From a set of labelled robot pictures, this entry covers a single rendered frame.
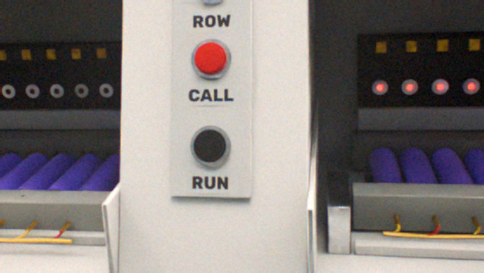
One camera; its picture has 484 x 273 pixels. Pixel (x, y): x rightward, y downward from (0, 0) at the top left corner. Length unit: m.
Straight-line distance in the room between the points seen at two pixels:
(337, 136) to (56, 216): 0.23
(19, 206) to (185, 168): 0.12
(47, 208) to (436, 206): 0.22
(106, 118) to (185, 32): 0.20
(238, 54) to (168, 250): 0.10
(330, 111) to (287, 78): 0.20
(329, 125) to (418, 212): 0.15
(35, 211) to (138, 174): 0.09
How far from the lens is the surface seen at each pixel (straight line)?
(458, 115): 0.48
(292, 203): 0.31
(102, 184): 0.42
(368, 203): 0.37
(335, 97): 0.51
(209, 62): 0.31
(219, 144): 0.31
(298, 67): 0.31
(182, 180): 0.31
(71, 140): 0.50
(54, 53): 0.51
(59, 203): 0.39
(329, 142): 0.51
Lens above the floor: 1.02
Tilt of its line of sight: 4 degrees up
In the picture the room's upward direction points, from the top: straight up
